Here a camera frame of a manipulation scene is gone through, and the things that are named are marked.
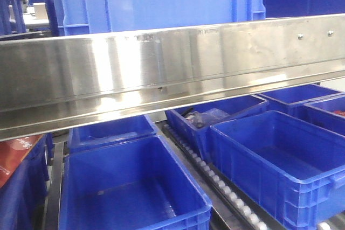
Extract blue rear bin with parts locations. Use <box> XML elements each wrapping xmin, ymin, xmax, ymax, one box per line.
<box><xmin>165</xmin><ymin>95</ymin><xmax>269</xmax><ymax>163</ymax></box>

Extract bagged parts in bin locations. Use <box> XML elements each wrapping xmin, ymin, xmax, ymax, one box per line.
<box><xmin>185</xmin><ymin>108</ymin><xmax>230</xmax><ymax>129</ymax></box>

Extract blue lower middle bin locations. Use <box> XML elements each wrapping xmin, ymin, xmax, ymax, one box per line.
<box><xmin>59</xmin><ymin>136</ymin><xmax>212</xmax><ymax>229</ymax></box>

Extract silver rail bolt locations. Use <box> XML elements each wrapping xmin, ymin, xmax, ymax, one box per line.
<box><xmin>327</xmin><ymin>30</ymin><xmax>334</xmax><ymax>37</ymax></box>
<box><xmin>297</xmin><ymin>33</ymin><xmax>304</xmax><ymax>40</ymax></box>

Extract steel divider rail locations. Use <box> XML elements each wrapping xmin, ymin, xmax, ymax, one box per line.
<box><xmin>43</xmin><ymin>142</ymin><xmax>65</xmax><ymax>229</ymax></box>

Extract blue upper left bin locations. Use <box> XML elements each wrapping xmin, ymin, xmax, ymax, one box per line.
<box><xmin>1</xmin><ymin>0</ymin><xmax>26</xmax><ymax>36</ymax></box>

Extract red cardboard box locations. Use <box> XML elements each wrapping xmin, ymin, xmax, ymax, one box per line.
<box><xmin>1</xmin><ymin>135</ymin><xmax>43</xmax><ymax>187</ymax></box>

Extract blue lower left bin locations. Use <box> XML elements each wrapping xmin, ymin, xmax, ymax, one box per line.
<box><xmin>1</xmin><ymin>134</ymin><xmax>53</xmax><ymax>229</ymax></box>

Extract stainless steel shelf rail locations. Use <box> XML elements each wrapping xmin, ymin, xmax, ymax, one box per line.
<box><xmin>1</xmin><ymin>14</ymin><xmax>344</xmax><ymax>141</ymax></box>

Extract blue far right front bin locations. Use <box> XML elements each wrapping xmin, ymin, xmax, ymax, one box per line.
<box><xmin>304</xmin><ymin>95</ymin><xmax>344</xmax><ymax>135</ymax></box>

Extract blue lower right bin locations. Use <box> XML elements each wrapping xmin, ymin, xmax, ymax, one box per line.
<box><xmin>210</xmin><ymin>111</ymin><xmax>344</xmax><ymax>229</ymax></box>

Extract white roller conveyor track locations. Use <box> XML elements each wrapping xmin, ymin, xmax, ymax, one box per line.
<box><xmin>160</xmin><ymin>122</ymin><xmax>272</xmax><ymax>229</ymax></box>

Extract blue far right rear bin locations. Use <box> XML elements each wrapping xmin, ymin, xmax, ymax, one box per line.
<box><xmin>258</xmin><ymin>84</ymin><xmax>344</xmax><ymax>116</ymax></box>

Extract blue rear middle bin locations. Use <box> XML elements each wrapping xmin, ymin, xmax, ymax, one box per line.
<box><xmin>67</xmin><ymin>115</ymin><xmax>157</xmax><ymax>154</ymax></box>

